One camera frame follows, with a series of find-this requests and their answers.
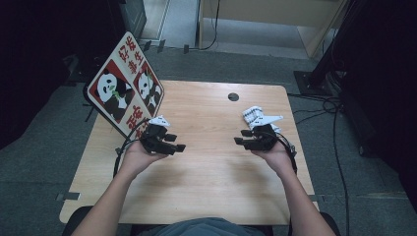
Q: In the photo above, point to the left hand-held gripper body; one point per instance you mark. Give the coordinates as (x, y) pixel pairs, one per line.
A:
(154, 137)

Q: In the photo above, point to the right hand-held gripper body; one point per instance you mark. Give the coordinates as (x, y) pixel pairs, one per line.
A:
(265, 137)

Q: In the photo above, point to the panda print board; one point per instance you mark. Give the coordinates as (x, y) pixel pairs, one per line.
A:
(124, 82)

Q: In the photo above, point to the person's right hand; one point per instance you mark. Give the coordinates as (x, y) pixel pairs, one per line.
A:
(278, 159)

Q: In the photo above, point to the person's left hand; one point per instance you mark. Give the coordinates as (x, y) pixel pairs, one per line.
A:
(137, 160)

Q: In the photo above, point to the black round table grommet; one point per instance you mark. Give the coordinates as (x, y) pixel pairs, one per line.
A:
(233, 97)

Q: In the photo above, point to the black metal stand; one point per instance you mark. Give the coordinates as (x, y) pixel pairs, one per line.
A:
(311, 83)

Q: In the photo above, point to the grey floor tape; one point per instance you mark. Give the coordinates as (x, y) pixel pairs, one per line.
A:
(69, 196)
(317, 198)

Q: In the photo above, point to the person's grey-blue shirt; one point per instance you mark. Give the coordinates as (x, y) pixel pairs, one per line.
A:
(203, 227)

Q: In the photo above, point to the black tape strip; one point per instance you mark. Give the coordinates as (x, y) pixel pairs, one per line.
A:
(186, 49)
(161, 46)
(147, 46)

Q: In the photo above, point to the black stand base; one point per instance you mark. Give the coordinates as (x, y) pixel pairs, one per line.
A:
(75, 70)

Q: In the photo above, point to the dark cabinet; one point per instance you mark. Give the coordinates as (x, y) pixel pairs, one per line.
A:
(134, 16)

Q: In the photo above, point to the beige wooden cabinet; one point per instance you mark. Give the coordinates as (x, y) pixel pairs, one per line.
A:
(272, 11)

